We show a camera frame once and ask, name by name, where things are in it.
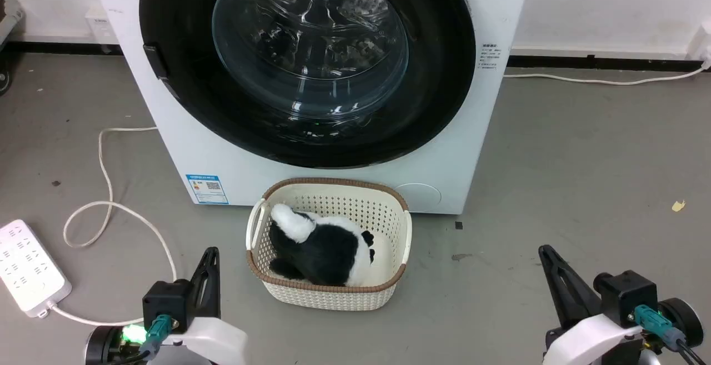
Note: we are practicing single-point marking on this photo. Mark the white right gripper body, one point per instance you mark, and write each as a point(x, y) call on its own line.
point(594, 340)

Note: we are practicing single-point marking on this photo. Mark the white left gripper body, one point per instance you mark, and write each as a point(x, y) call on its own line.
point(214, 340)

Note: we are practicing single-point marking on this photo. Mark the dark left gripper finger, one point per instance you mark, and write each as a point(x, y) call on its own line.
point(214, 298)
point(198, 293)

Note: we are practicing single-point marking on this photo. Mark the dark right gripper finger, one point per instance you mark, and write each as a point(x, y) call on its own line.
point(583, 293)
point(558, 295)

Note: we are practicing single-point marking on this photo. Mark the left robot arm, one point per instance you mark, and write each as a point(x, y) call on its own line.
point(108, 345)

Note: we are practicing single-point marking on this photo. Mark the white front-load washing machine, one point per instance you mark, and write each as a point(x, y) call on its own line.
point(183, 148)

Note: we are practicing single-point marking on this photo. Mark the round black glass washer door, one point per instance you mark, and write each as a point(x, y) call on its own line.
point(433, 104)

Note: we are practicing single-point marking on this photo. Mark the blue energy label sticker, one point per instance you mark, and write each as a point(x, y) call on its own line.
point(207, 188)

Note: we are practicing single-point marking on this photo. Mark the black and white plush panda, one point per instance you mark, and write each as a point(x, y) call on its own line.
point(322, 251)

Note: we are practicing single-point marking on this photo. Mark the cream woven laundry basket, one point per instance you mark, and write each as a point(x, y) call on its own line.
point(333, 298)

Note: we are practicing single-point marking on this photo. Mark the yellow paper scrap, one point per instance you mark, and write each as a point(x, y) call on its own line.
point(678, 205)

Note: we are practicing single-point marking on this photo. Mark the round white filter cover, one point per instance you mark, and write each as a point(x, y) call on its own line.
point(417, 197)

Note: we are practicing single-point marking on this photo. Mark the white power strip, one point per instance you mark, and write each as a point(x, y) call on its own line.
point(28, 268)

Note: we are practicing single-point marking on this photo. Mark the white warning text sticker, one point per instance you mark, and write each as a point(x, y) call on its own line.
point(489, 56)

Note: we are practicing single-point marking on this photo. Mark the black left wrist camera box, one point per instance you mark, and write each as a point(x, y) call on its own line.
point(166, 301)

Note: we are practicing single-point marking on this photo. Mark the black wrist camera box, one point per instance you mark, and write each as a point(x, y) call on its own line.
point(166, 301)
point(625, 295)

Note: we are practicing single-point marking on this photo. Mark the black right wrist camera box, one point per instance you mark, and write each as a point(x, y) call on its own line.
point(625, 295)

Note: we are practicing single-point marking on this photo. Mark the white wall plug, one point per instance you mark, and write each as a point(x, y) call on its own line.
point(703, 43)

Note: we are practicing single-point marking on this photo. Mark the white wall outlet box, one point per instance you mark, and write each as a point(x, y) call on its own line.
point(101, 25)

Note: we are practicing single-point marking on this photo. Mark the grey metal furniture frame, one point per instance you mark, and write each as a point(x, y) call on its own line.
point(10, 18)

